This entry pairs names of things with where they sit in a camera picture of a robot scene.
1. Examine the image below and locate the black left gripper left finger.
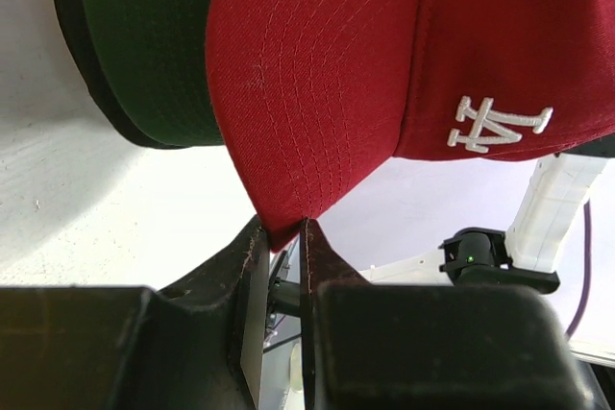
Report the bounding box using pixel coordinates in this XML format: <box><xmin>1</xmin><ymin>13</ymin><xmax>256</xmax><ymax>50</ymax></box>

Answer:
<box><xmin>1</xmin><ymin>218</ymin><xmax>269</xmax><ymax>409</ymax></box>

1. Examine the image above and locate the dark green NY cap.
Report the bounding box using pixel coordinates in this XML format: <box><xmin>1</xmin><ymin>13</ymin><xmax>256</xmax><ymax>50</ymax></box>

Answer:
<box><xmin>83</xmin><ymin>0</ymin><xmax>223</xmax><ymax>147</ymax></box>

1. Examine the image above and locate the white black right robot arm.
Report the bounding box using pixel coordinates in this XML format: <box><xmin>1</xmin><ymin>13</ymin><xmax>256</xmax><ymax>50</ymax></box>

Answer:
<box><xmin>362</xmin><ymin>135</ymin><xmax>614</xmax><ymax>295</ymax></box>

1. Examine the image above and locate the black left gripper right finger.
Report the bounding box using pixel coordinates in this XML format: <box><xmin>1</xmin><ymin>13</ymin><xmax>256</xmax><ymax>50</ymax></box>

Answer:
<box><xmin>300</xmin><ymin>220</ymin><xmax>594</xmax><ymax>409</ymax></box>

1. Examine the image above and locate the black NY baseball cap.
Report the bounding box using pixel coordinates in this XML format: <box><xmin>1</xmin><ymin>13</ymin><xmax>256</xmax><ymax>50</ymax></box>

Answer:
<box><xmin>53</xmin><ymin>0</ymin><xmax>176</xmax><ymax>150</ymax></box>

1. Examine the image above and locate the red baseball cap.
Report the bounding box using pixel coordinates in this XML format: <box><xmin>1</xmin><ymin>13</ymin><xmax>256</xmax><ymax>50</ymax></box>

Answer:
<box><xmin>205</xmin><ymin>0</ymin><xmax>614</xmax><ymax>249</ymax></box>

